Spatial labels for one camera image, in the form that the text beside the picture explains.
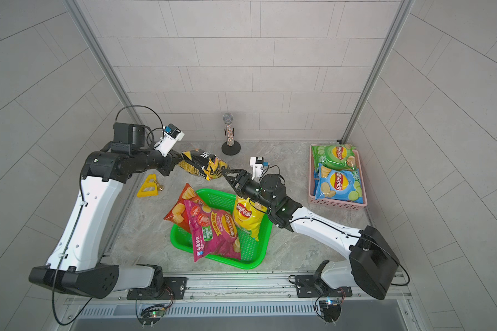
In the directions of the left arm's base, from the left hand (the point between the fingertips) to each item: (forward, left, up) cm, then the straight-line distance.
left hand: (185, 153), depth 69 cm
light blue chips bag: (0, -59, -19) cm, 62 cm away
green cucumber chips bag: (+16, -62, -19) cm, 67 cm away
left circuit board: (-42, +8, -30) cm, 52 cm away
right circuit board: (-41, -50, -32) cm, 72 cm away
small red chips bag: (-14, +3, -17) cm, 22 cm away
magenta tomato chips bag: (-21, -10, -17) cm, 28 cm away
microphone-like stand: (+29, -11, -27) cm, 41 cm away
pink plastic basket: (-5, -61, -27) cm, 67 cm away
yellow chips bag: (-13, -22, -20) cm, 33 cm away
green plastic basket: (-23, -23, -32) cm, 46 cm away
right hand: (-8, -13, -3) cm, 16 cm away
